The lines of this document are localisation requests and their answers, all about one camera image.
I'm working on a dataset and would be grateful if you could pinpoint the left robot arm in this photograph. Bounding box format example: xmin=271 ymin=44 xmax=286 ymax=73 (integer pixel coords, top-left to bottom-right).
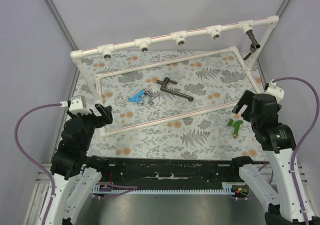
xmin=40 ymin=104 xmax=113 ymax=225

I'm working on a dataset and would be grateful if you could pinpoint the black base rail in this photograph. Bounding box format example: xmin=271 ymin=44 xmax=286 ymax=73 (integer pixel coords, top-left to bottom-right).
xmin=100 ymin=157 xmax=244 ymax=190

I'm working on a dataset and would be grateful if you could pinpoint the floral patterned table mat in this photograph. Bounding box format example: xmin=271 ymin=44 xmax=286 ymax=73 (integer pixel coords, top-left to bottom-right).
xmin=83 ymin=51 xmax=266 ymax=161

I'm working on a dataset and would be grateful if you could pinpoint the blue plastic faucet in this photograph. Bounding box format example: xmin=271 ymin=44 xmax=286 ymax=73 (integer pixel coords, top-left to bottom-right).
xmin=128 ymin=90 xmax=145 ymax=105

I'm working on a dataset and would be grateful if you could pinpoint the green plastic faucet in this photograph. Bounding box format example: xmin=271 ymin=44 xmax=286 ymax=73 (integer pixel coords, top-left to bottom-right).
xmin=227 ymin=119 xmax=243 ymax=138

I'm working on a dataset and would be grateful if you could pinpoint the chrome metal faucet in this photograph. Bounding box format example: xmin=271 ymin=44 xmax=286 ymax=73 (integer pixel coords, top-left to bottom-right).
xmin=145 ymin=90 xmax=159 ymax=105

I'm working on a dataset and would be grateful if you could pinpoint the dark bronze installed faucet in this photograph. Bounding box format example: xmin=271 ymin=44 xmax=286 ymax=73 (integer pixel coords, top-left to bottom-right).
xmin=243 ymin=29 xmax=261 ymax=61

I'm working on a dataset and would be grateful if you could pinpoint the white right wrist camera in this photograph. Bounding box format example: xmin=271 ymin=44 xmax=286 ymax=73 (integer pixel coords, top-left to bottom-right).
xmin=264 ymin=80 xmax=285 ymax=103

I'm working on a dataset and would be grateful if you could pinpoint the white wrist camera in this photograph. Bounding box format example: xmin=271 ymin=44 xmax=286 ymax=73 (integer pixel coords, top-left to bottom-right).
xmin=68 ymin=95 xmax=90 ymax=115
xmin=264 ymin=80 xmax=285 ymax=103

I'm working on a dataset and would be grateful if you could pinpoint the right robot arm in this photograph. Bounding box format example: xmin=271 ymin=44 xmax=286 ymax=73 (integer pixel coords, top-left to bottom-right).
xmin=230 ymin=90 xmax=320 ymax=225

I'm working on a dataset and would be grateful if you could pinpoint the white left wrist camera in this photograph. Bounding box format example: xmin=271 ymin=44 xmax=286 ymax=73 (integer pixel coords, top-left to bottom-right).
xmin=68 ymin=95 xmax=90 ymax=115

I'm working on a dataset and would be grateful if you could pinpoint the dark bronze long faucet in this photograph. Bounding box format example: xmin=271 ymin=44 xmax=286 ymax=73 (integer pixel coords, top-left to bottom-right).
xmin=156 ymin=76 xmax=195 ymax=103

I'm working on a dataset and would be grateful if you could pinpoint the white PVC pipe frame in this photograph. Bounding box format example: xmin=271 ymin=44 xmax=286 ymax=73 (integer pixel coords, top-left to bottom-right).
xmin=69 ymin=15 xmax=280 ymax=138

